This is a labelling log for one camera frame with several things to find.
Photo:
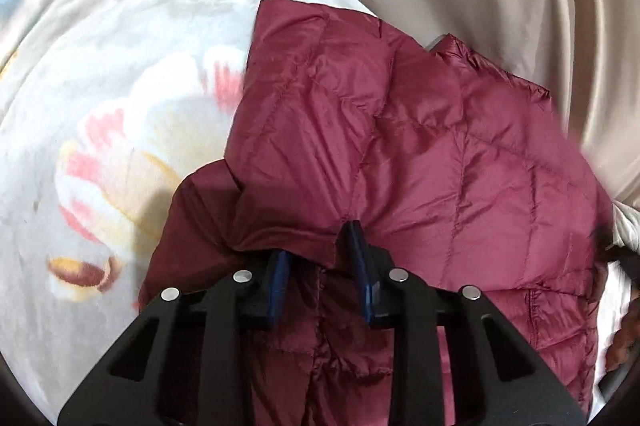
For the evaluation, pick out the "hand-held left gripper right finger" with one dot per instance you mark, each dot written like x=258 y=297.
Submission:
x=358 y=266

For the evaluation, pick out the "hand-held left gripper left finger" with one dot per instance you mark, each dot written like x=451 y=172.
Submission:
x=280 y=288

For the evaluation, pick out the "maroon quilted jacket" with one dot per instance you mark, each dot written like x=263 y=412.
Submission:
x=400 y=131

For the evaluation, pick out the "person's right hand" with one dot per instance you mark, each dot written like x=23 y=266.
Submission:
x=622 y=338

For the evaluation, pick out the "floral fleece blanket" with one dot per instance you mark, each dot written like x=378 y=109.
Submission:
x=115 y=96

